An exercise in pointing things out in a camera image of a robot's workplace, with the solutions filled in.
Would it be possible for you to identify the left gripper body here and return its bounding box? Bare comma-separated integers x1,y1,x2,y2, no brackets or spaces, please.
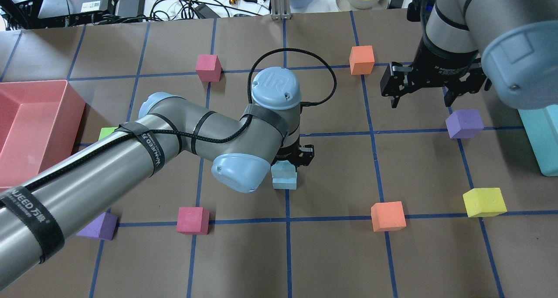
273,135,315,168

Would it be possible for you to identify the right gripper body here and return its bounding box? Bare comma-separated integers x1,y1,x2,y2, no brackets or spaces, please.
380,41,492,99

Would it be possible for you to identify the light blue block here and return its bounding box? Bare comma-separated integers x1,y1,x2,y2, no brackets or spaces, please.
271,160,297,181
272,172,298,190

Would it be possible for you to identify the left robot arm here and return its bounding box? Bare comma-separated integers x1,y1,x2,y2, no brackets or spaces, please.
0,67,312,289

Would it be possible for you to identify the orange block near arm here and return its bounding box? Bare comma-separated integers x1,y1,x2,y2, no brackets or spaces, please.
371,201,407,232

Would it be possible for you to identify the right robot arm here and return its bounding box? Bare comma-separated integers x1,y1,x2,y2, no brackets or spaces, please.
381,0,558,109

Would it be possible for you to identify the near purple block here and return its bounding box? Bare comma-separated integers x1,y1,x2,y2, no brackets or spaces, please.
445,109,484,139

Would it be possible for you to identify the purple block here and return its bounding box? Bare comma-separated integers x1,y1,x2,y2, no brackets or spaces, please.
76,211,119,240
445,109,484,139

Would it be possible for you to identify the orange block far side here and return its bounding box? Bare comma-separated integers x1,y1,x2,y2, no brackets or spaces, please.
349,45,375,75

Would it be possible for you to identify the cyan plastic tray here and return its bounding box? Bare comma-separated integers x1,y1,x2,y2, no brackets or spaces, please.
518,104,558,176

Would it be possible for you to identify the yellow block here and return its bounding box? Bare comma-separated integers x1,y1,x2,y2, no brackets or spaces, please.
463,187,508,218

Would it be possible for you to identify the pink block far side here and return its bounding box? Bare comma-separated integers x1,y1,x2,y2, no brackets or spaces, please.
196,54,222,82

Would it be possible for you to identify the pink block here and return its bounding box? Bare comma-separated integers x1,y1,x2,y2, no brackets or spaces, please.
176,207,211,235
196,54,222,82

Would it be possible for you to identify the near pink block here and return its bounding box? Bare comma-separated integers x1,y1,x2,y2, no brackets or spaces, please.
176,207,211,235

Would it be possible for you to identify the green block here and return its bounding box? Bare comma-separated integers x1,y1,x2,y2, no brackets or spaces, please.
98,127,118,141

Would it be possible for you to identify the far purple block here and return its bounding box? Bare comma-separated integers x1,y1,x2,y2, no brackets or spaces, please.
76,211,119,240

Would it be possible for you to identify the pink plastic tray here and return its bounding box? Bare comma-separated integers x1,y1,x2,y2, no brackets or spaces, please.
0,80,85,190

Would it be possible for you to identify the aluminium frame post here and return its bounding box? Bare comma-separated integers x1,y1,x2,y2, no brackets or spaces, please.
270,0,292,20

